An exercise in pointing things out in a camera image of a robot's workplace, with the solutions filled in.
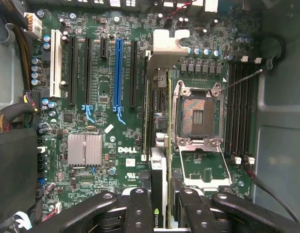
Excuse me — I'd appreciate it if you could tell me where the silver chipset heatsink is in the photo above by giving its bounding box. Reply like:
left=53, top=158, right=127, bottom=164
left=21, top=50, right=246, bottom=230
left=67, top=133, right=103, bottom=168

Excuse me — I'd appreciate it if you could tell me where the CPU socket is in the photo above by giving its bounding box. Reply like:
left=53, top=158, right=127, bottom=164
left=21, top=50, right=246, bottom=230
left=171, top=80, right=225, bottom=149

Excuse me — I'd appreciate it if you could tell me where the black plastic fan shroud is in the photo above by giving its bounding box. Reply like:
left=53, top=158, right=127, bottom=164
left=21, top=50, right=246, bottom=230
left=0, top=127, right=39, bottom=219

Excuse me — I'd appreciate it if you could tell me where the green Dell motherboard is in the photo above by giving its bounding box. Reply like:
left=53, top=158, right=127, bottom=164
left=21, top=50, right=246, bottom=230
left=23, top=3, right=260, bottom=220

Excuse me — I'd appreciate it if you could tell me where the thin metal locking lever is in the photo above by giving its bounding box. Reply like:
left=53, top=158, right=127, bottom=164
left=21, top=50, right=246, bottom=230
left=219, top=68, right=264, bottom=92

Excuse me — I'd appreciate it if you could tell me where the black long expansion slot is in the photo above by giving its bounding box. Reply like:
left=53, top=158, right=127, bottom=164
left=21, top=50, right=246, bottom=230
left=83, top=37, right=93, bottom=106
left=68, top=36, right=78, bottom=106
left=129, top=40, right=139, bottom=108

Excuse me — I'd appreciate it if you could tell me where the blue expansion slot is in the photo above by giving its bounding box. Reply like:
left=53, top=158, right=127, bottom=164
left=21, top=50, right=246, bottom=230
left=113, top=38, right=127, bottom=125

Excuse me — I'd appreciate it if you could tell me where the open black PC case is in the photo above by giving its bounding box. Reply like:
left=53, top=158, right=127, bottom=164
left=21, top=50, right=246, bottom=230
left=0, top=0, right=300, bottom=233

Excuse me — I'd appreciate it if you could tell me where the black short expansion slot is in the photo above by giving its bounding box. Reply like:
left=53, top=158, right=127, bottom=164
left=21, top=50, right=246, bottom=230
left=100, top=37, right=108, bottom=60

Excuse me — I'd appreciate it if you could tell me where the white PCI expansion slot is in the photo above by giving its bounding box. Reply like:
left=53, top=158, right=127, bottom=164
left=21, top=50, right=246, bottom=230
left=50, top=29, right=63, bottom=99

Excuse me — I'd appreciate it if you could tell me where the black fan wire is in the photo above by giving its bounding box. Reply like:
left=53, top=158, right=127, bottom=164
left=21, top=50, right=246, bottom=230
left=243, top=161, right=300, bottom=223

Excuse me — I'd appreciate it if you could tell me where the sleeved main power wire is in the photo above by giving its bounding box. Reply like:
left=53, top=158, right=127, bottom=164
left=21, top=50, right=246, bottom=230
left=0, top=89, right=41, bottom=132

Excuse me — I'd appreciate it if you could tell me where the red black twisted wire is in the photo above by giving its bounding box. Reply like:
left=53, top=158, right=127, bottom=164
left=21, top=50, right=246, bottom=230
left=164, top=0, right=198, bottom=22

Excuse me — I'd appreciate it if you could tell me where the braided power wire white plug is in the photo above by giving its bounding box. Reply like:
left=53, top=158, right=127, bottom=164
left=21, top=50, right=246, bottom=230
left=5, top=0, right=43, bottom=88

